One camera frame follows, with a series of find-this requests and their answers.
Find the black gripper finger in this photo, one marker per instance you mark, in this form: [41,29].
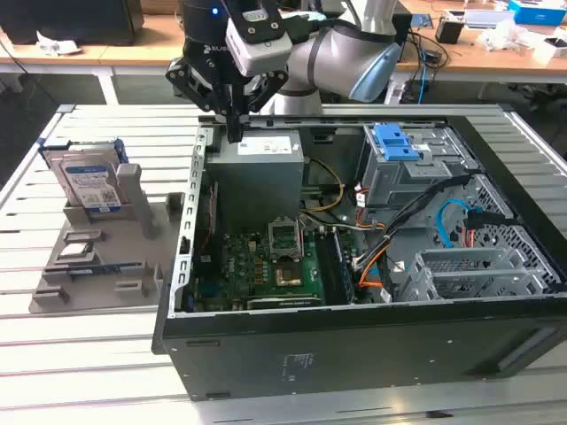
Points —
[272,86]
[190,84]

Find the hard disk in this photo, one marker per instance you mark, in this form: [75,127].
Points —
[86,177]

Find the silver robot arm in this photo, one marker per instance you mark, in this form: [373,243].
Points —
[328,57]

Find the metal disk bay cage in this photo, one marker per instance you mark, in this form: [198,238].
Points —
[398,181]

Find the wooden desk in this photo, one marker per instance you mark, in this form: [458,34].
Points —
[133,48]

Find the grey power supply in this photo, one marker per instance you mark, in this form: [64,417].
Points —
[252,186]

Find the white power strip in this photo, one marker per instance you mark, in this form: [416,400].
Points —
[394,93]

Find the blue plastic bay latch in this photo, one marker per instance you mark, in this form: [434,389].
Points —
[392,141]

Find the crumpled white paper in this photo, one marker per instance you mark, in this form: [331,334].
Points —
[57,46]

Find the large black computer box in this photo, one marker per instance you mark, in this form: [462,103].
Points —
[66,22]

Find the small black box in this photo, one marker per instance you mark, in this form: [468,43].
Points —
[402,35]

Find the grey parts rack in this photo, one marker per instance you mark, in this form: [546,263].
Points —
[119,239]

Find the green motherboard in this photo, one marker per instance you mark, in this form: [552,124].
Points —
[239,265]

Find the black RAM slot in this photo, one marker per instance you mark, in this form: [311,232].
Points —
[327,265]

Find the silver CPU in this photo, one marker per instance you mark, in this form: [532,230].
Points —
[75,251]

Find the black graphics card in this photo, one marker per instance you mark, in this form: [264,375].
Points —
[283,302]

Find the flat silver box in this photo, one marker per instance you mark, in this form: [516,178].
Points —
[487,17]

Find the clear plastic bag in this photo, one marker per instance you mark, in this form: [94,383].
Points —
[505,35]

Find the blue cardboard box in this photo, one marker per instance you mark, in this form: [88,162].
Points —
[536,13]

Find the black PC case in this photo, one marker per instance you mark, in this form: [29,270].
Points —
[354,354]

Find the white box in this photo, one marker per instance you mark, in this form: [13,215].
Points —
[551,46]

